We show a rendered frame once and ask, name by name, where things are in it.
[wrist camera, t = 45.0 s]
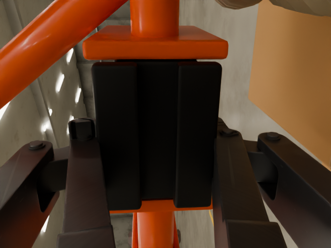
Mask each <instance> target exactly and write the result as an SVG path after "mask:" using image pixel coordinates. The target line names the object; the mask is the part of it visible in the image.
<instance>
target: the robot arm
mask: <svg viewBox="0 0 331 248"><path fill-rule="evenodd" d="M68 131H69V139H70V141H69V146H66V147H63V148H57V149H53V144H52V143H51V142H49V141H39V140H36V141H31V142H30V143H27V144H25V145H24V146H22V147H21V148H20V149H19V150H18V151H17V152H16V153H15V154H14V155H13V156H12V157H11V158H10V159H9V160H8V161H7V162H6V163H5V164H4V165H3V166H2V167H1V168H0V248H32V246H33V244H34V243H35V241H36V239H37V237H38V235H39V233H40V231H41V230H42V228H43V226H44V224H45V222H46V220H47V219H48V217H49V215H50V213H51V211H52V209H53V208H54V206H55V204H56V202H57V200H58V198H59V196H60V190H66V192H65V204H64V216H63V227H62V234H58V236H57V243H56V248H116V246H115V239H114V233H113V226H112V225H111V220H110V213H109V206H108V199H107V192H106V186H105V179H104V172H103V165H102V158H101V151H100V144H99V142H97V132H96V120H95V119H94V118H88V117H86V118H77V119H73V120H71V121H69V122H68ZM211 187H212V205H213V223H214V240H215V248H287V245H286V243H285V240H284V237H283V234H282V232H281V229H280V226H279V224H278V223H277V222H271V221H269V219H268V215H267V212H266V209H265V206H264V203H263V200H264V202H265V203H266V204H267V206H268V207H269V208H270V210H271V211H272V212H273V214H274V215H275V216H276V218H277V219H278V221H279V222H280V223H281V225H282V226H283V227H284V229H285V230H286V231H287V233H288V234H289V235H290V237H291V238H292V240H293V241H294V242H295V244H296V245H297V246H298V248H331V171H330V170H328V169H327V168H326V167H324V166H323V165H322V164H321V163H319V162H318V161H317V160H315V159H314V158H313V157H312V156H310V155H309V154H308V153H306V152H305V151H304V150H302V149H301V148H300V147H299V146H297V145H296V144H295V143H293V142H292V141H291V140H290V139H288V138H287V137H286V136H284V135H282V134H278V133H277V132H265V133H261V134H259V135H258V141H249V140H244V139H243V138H242V135H241V133H240V132H239V131H237V130H234V129H230V128H228V127H227V125H226V124H225V123H224V121H223V120H222V119H221V118H219V117H218V128H217V137H216V138H215V139H214V170H213V178H212V185H211Z"/></svg>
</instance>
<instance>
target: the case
mask: <svg viewBox="0 0 331 248"><path fill-rule="evenodd" d="M248 98H249V100H250V101H251V102H253V103H254V104H255V105H256V106H257V107H258V108H260V109H261V110H262V111H263V112H264V113H265V114H267V115H268V116H269V117H270V118H271V119H272V120H274V121H275V122H276V123H277V124H278V125H279V126H281V127H282V128H283V129H284V130H285V131H286V132H288V133H289V134H290V135H291V136H292V137H294V138H295V139H296V140H297V141H298V142H299V143H301V144H302V145H303V146H304V147H305V148H306V149H308V150H309V151H310V152H311V153H312V154H313V155H315V156H316V157H317V158H318V159H319V160H320V161H321V162H322V163H324V164H325V165H326V166H327V167H328V168H329V169H331V17H329V16H322V17H321V16H314V15H310V14H304V13H300V12H296V11H292V10H288V9H284V8H283V7H280V6H276V5H273V4H272V3H271V2H270V1H269V0H262V1H261V2H260V3H259V7H258V15H257V24H256V33H255V41H254V50H253V59H252V67H251V76H250V85H249V93H248Z"/></svg>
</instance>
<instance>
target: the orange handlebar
mask: <svg viewBox="0 0 331 248"><path fill-rule="evenodd" d="M130 12H131V35H132V36H138V37H174V36H178V35H179V0H130ZM180 242H181V233H180V231H179V229H177V228H176V221H175V214H174V211H166V212H141V213H133V221H132V232H131V231H130V232H129V235H128V244H129V245H130V247H132V248H180V247H179V244H180Z"/></svg>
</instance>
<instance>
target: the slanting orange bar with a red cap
mask: <svg viewBox="0 0 331 248"><path fill-rule="evenodd" d="M127 1H128V0H54V1H53V2H52V3H51V4H50V5H49V6H48V7H46V8H45V9H44V10H43V11H42V12H41V13H40V14H39V15H38V16H36V17H35V18H34V19H33V20H32V21H31V22H30V23H29V24H28V25H27V26H25V27H24V28H23V29H22V30H21V31H20V32H19V33H18V34H17V35H16V36H14V37H13V38H12V39H11V40H10V41H9V42H8V43H7V44H6V45H4V46H3V47H2V48H1V49H0V109H2V108H3V107H4V106H5V105H6V104H7V103H9V102H10V101H11V100H12V99H13V98H14V97H16V96H17V95H18V94H19V93H20V92H22V91H23V90H24V89H25V88H26V87H27V86H29V85H30V84H31V83H32V82H33V81H34V80H36V79H37V78H38V77H39V76H40V75H41V74H43V73H44V72H45V71H46V70H47V69H48V68H50V67H51V66H52V65H53V64H54V63H55V62H57V61H58V60H59V59H60V58H61V57H62V56H64V55H65V54H66V53H67V52H68V51H69V50H71V49H72V48H73V47H74V46H75V45H76V44H78V43H79V42H80V41H81V40H82V39H84V38H85V37H86V36H87V35H88V34H89V33H91V32H92V31H93V30H94V29H95V28H96V27H98V26H99V25H100V24H101V23H102V22H103V21H105V20H106V19H107V18H108V17H109V16H110V15H112V14H113V13H114V12H115V11H116V10H117V9H119V8H120V7H121V6H122V5H123V4H125V3H126V2H127Z"/></svg>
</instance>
